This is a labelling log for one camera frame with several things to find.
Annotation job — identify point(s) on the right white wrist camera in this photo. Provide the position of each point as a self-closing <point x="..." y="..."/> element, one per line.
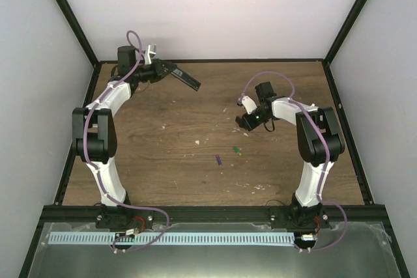
<point x="247" y="103"/>

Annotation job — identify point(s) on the black aluminium frame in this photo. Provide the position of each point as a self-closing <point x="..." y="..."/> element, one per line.
<point x="369" y="211"/>

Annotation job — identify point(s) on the light blue slotted cable duct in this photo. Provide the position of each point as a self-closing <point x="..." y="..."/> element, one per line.
<point x="174" y="238"/>

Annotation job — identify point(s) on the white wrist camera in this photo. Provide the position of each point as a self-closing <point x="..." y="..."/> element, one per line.
<point x="247" y="103"/>
<point x="149" y="54"/>

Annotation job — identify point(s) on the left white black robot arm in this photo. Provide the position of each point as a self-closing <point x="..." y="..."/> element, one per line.
<point x="94" y="137"/>

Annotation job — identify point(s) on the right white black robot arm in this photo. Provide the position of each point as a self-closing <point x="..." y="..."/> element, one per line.
<point x="319" y="137"/>

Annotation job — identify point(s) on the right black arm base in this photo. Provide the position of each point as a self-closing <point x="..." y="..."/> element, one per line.
<point x="291" y="217"/>

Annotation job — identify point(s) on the purple battery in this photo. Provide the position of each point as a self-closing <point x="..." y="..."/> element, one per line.
<point x="218" y="159"/>

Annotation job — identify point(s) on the black remote control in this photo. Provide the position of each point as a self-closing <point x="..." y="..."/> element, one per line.
<point x="186" y="79"/>

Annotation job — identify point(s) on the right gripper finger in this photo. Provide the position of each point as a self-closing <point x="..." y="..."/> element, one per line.
<point x="244" y="129"/>
<point x="241" y="121"/>

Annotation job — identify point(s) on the green battery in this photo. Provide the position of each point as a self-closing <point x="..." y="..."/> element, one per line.
<point x="237" y="150"/>

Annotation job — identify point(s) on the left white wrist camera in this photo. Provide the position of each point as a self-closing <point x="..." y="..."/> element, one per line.
<point x="149" y="54"/>

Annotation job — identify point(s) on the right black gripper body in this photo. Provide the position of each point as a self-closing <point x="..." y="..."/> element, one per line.
<point x="257" y="122"/>

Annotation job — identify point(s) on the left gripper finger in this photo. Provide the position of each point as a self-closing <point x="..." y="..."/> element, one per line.
<point x="158" y="75"/>
<point x="167" y="66"/>

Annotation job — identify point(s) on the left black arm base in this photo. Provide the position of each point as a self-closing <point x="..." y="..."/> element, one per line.
<point x="121" y="218"/>

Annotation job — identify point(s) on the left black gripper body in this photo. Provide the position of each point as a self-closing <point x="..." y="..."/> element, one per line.
<point x="150" y="75"/>

